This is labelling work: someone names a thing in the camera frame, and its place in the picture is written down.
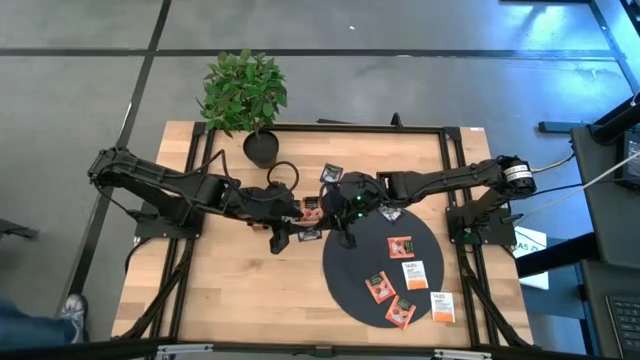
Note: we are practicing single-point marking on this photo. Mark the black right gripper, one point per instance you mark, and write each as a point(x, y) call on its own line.
point(355, 192)

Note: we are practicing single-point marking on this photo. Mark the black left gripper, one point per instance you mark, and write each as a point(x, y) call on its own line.
point(270, 205)

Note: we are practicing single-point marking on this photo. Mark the blackcurrant tea bag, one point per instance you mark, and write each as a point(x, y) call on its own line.
point(391, 214)
point(310, 235)
point(331, 173)

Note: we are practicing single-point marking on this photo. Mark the peach passion fruit tea bag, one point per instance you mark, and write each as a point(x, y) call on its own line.
point(400, 247)
point(400, 312)
point(380, 287)
point(312, 214)

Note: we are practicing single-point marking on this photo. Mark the white orange Tazo tea bag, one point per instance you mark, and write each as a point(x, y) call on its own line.
point(415, 275)
point(443, 306)

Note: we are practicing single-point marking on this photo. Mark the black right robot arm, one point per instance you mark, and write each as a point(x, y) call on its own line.
point(450, 177)

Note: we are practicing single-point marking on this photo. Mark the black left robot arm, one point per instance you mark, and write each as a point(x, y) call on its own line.
point(150, 175)

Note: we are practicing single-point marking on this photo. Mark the round dark woven placemat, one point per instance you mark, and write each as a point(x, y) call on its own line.
point(350, 280)

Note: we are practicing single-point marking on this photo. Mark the potted green plant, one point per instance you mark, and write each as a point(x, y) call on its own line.
point(245, 95)

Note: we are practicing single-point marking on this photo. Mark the white box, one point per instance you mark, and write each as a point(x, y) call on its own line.
point(530, 240)

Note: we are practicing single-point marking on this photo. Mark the black desk leg beam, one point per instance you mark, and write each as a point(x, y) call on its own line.
point(555, 255)

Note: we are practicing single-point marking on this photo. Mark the black metal crossbar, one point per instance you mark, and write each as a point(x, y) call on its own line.
point(100, 350)

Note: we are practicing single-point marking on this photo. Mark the person's shoe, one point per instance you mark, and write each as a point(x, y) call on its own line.
point(75, 312)

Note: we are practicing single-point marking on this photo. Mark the dark metal floor foot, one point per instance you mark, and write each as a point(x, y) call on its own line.
point(560, 127)

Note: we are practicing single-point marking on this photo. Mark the dark grey desk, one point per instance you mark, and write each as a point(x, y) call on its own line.
point(600, 210)
point(595, 310)

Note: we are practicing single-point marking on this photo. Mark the dark chair base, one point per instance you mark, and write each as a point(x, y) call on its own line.
point(15, 230)

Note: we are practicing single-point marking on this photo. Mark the person's leg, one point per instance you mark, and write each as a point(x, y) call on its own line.
point(30, 327)

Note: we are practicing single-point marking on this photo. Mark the black diagonal stand beam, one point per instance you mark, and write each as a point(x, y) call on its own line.
point(615, 122)

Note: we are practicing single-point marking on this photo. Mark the black keyboard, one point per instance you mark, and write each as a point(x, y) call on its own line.
point(625, 325)

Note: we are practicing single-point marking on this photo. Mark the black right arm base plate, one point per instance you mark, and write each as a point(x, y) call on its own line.
point(457, 225)

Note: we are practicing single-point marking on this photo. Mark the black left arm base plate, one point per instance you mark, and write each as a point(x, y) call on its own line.
point(150, 229)

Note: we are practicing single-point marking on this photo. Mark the silver metal bracket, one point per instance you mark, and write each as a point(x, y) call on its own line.
point(462, 354)
point(185, 348)

